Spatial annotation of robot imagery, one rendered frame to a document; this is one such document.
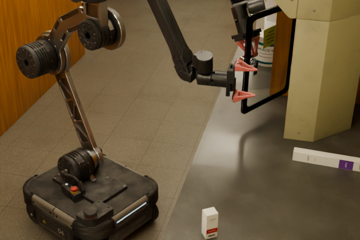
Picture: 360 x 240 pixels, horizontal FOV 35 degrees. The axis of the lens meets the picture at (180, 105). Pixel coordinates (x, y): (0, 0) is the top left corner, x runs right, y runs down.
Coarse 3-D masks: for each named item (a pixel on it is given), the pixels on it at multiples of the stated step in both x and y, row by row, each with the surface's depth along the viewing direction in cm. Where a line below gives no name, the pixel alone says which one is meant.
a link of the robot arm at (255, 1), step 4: (232, 0) 218; (236, 0) 218; (240, 0) 218; (244, 0) 218; (248, 0) 217; (252, 0) 215; (256, 0) 214; (260, 0) 214; (248, 4) 215; (252, 4) 214; (256, 4) 214; (260, 4) 213; (264, 4) 216; (252, 8) 214; (256, 8) 214; (260, 8) 214; (264, 8) 214; (252, 12) 215
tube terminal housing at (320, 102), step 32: (320, 0) 189; (352, 0) 194; (320, 32) 194; (352, 32) 200; (320, 64) 199; (352, 64) 207; (288, 96) 207; (320, 96) 205; (352, 96) 215; (288, 128) 213; (320, 128) 212
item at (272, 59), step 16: (272, 16) 213; (256, 32) 209; (272, 32) 217; (288, 32) 225; (256, 48) 212; (272, 48) 220; (288, 48) 229; (272, 64) 224; (256, 80) 220; (272, 80) 228; (256, 96) 224
